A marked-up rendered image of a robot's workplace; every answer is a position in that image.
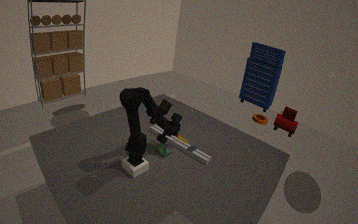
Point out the aluminum slotted rail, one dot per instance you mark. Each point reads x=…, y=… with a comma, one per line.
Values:
x=185, y=147

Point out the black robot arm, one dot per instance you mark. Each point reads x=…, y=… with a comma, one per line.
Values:
x=131, y=99

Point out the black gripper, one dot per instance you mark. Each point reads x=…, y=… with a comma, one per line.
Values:
x=162, y=138

